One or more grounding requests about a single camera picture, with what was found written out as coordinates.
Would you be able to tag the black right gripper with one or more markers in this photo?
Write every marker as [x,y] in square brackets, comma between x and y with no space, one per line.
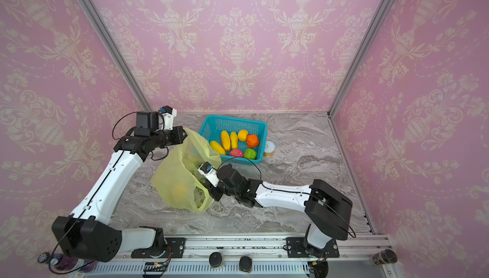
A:
[216,192]

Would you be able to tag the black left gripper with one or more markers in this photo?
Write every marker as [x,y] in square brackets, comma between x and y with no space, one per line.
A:
[178,138]

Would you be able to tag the pink toy fruit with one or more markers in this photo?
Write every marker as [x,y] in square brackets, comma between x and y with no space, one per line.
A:
[236,153]

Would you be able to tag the green toy vegetable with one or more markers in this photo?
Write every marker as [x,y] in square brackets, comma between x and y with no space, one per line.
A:
[250,154]

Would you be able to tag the yellow toy fruit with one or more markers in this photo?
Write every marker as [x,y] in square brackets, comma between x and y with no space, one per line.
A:
[217,147]

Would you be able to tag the yellow toy banana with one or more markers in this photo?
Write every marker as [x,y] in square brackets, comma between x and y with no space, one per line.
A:
[234,141]

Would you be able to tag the orange toy fruit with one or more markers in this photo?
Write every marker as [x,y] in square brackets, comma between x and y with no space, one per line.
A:
[252,141]

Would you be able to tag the small yellow toy lemon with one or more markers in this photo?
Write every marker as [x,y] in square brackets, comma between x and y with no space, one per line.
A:
[242,135]

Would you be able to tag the yellow plastic bag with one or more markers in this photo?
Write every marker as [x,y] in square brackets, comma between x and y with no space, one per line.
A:
[181,167]

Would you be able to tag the orange-yellow toy mango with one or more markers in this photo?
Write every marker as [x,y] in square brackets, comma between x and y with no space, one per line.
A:
[225,139]

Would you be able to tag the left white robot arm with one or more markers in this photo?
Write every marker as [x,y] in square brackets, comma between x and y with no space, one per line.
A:
[86,233]

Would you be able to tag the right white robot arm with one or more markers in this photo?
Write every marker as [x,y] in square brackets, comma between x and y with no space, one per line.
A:
[327,208]

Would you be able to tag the teal plastic basket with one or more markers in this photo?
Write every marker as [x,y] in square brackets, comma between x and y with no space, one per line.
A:
[213,126]

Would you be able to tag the small orange-print tin can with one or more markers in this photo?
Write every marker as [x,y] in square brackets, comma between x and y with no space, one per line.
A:
[269,149]

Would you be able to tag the black knob left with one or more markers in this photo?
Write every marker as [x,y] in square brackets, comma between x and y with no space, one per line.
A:
[216,260]

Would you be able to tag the black knob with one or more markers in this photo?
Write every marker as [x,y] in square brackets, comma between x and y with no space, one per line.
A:
[216,260]
[245,264]

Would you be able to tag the black knob right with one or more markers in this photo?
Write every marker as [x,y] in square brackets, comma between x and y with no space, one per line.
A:
[245,264]

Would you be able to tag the purple bottle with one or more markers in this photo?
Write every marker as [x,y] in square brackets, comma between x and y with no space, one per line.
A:
[63,264]

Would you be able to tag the dark jar right corner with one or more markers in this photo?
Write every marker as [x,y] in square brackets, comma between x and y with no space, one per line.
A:
[385,257]

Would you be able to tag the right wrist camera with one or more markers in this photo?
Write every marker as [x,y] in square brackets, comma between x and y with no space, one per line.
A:
[210,173]

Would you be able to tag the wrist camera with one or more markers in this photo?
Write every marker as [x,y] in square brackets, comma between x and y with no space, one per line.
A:
[210,173]
[166,117]

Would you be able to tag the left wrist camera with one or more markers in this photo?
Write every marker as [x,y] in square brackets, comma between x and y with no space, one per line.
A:
[166,117]

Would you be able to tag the aluminium front rail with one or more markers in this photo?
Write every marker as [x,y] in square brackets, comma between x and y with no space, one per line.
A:
[266,251]

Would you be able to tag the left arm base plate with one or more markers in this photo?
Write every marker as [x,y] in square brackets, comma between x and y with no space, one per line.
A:
[173,248]

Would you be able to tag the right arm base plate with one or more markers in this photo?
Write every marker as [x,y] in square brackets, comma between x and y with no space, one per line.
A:
[297,247]

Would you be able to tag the left corner aluminium post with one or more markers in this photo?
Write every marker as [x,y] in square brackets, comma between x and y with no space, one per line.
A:
[109,43]

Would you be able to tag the corner aluminium post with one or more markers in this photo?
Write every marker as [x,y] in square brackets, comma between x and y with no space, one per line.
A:
[376,22]
[109,43]

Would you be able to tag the right corner aluminium post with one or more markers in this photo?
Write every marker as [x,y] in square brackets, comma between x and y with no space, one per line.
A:
[376,22]

